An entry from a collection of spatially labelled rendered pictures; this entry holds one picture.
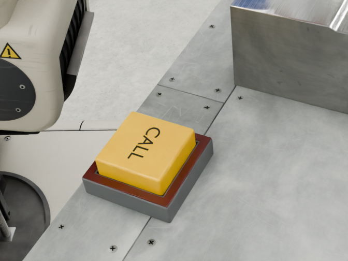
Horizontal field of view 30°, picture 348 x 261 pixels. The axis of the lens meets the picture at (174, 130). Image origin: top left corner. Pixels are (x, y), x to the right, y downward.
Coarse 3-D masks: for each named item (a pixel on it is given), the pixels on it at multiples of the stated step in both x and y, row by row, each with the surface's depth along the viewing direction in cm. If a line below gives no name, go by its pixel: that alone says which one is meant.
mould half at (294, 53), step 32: (256, 0) 55; (288, 0) 54; (320, 0) 54; (256, 32) 55; (288, 32) 53; (320, 32) 52; (256, 64) 58; (288, 64) 56; (320, 64) 54; (288, 96) 58; (320, 96) 57
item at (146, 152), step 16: (128, 128) 53; (144, 128) 53; (160, 128) 53; (176, 128) 52; (112, 144) 52; (128, 144) 52; (144, 144) 52; (160, 144) 51; (176, 144) 51; (192, 144) 53; (96, 160) 51; (112, 160) 51; (128, 160) 51; (144, 160) 50; (160, 160) 50; (176, 160) 51; (112, 176) 52; (128, 176) 50; (144, 176) 49; (160, 176) 49; (160, 192) 50
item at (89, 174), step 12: (204, 144) 53; (192, 156) 52; (96, 168) 53; (96, 180) 52; (108, 180) 52; (180, 180) 51; (132, 192) 50; (144, 192) 50; (168, 192) 50; (168, 204) 49
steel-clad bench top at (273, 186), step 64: (192, 64) 64; (192, 128) 57; (256, 128) 57; (320, 128) 56; (192, 192) 52; (256, 192) 52; (320, 192) 51; (64, 256) 49; (128, 256) 49; (192, 256) 48; (256, 256) 48; (320, 256) 47
